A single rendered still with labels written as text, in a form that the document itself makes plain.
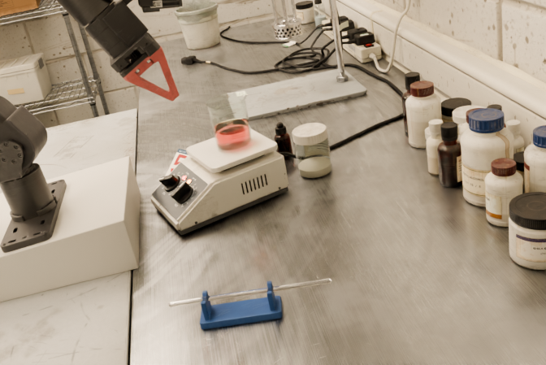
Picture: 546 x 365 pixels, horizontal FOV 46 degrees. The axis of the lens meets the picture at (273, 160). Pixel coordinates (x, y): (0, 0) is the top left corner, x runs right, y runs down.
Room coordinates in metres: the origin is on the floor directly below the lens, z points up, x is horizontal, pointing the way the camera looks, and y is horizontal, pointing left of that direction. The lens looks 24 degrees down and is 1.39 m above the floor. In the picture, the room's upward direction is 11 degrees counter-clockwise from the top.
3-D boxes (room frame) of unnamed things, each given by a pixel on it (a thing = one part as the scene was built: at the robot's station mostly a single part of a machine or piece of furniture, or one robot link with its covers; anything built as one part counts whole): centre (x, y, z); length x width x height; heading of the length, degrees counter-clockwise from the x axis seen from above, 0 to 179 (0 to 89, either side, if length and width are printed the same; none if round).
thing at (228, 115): (0.96, 0.05, 1.03); 0.07 x 0.06 x 0.08; 103
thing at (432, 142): (0.91, -0.26, 0.94); 0.03 x 0.03 x 0.09
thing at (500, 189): (0.74, -0.30, 0.94); 0.05 x 0.05 x 0.09
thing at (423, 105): (1.03, -0.27, 0.95); 0.06 x 0.06 x 0.11
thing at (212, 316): (0.64, 0.07, 0.92); 0.10 x 0.03 x 0.04; 86
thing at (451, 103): (1.04, -0.34, 0.93); 0.05 x 0.05 x 0.06
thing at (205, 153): (0.96, 0.06, 0.98); 0.12 x 0.12 x 0.01; 25
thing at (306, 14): (2.13, -0.20, 0.93); 0.06 x 0.06 x 0.06
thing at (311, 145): (0.99, -0.07, 0.94); 0.06 x 0.06 x 0.08
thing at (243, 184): (0.95, 0.09, 0.94); 0.22 x 0.13 x 0.08; 115
